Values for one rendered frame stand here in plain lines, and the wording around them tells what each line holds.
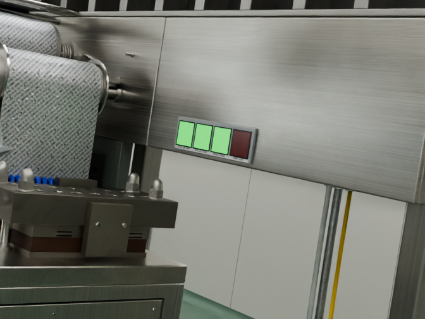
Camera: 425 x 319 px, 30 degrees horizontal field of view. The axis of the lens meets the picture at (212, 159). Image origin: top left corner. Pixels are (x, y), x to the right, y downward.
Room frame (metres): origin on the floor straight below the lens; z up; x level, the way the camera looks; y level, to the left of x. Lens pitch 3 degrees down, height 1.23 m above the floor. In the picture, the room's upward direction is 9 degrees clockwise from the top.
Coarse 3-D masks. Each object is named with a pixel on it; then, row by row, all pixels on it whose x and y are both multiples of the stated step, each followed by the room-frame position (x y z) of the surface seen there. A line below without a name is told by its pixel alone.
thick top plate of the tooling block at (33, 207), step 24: (0, 192) 1.55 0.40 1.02; (24, 192) 1.53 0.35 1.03; (48, 192) 1.58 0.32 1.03; (72, 192) 1.64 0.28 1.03; (96, 192) 1.71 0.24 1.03; (120, 192) 1.78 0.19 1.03; (144, 192) 1.86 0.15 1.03; (0, 216) 1.54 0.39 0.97; (24, 216) 1.53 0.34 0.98; (48, 216) 1.56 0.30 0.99; (72, 216) 1.60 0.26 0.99; (144, 216) 1.71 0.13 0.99; (168, 216) 1.75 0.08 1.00
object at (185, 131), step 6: (180, 126) 1.73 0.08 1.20; (186, 126) 1.71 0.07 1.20; (192, 126) 1.69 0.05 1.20; (180, 132) 1.72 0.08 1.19; (186, 132) 1.71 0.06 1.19; (192, 132) 1.69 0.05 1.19; (180, 138) 1.72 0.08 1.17; (186, 138) 1.71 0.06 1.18; (180, 144) 1.72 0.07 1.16; (186, 144) 1.70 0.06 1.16
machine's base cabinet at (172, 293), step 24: (0, 288) 1.44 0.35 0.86; (24, 288) 1.48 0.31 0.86; (48, 288) 1.51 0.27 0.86; (72, 288) 1.54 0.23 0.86; (96, 288) 1.58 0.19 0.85; (120, 288) 1.62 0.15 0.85; (144, 288) 1.66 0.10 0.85; (168, 288) 1.70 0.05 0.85; (0, 312) 1.45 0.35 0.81; (24, 312) 1.48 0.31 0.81; (48, 312) 1.52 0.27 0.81; (72, 312) 1.55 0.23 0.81; (96, 312) 1.59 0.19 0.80; (120, 312) 1.63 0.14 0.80; (144, 312) 1.67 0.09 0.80; (168, 312) 1.70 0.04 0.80
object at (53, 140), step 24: (0, 120) 1.69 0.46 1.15; (24, 120) 1.72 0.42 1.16; (48, 120) 1.76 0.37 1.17; (72, 120) 1.80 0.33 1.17; (96, 120) 1.84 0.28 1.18; (24, 144) 1.73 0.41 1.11; (48, 144) 1.77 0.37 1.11; (72, 144) 1.81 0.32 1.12; (24, 168) 1.73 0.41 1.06; (48, 168) 1.77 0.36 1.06; (72, 168) 1.81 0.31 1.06
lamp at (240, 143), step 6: (234, 132) 1.59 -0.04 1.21; (240, 132) 1.58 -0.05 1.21; (246, 132) 1.56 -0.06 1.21; (234, 138) 1.59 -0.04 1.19; (240, 138) 1.57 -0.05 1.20; (246, 138) 1.56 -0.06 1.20; (234, 144) 1.59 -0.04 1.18; (240, 144) 1.57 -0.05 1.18; (246, 144) 1.56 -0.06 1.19; (234, 150) 1.58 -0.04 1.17; (240, 150) 1.57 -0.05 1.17; (246, 150) 1.56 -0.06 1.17; (240, 156) 1.57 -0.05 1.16; (246, 156) 1.56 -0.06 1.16
